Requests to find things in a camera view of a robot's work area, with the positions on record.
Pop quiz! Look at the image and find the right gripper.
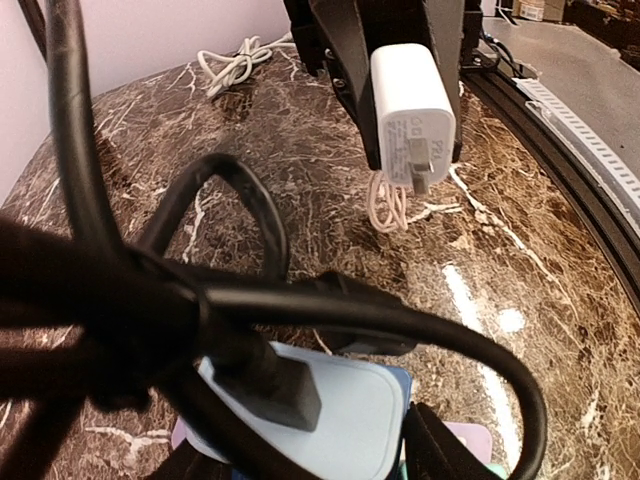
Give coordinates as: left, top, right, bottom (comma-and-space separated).
284, 0, 483, 168

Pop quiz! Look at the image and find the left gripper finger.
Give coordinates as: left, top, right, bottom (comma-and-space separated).
402, 402, 499, 480

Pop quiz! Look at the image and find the purple power strip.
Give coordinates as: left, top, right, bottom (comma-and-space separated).
171, 418, 492, 467

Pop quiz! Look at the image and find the light blue charger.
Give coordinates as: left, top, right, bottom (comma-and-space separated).
198, 342, 402, 471

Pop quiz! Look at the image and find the dark blue cube socket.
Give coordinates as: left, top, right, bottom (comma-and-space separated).
229, 364, 411, 479

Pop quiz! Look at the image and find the white charger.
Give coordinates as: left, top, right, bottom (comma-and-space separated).
370, 43, 457, 195

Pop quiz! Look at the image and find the pink white usb cable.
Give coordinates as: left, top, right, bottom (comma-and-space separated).
367, 169, 409, 234

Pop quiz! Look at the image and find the black usb cable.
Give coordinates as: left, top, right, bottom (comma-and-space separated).
0, 0, 549, 480

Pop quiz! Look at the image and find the teal charger plug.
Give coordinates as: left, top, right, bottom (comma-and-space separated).
486, 463, 507, 479

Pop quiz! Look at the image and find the teal power strip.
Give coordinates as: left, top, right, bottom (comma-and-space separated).
196, 32, 295, 99

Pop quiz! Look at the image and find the white slotted cable duct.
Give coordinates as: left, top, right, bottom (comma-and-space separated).
514, 79, 639, 208

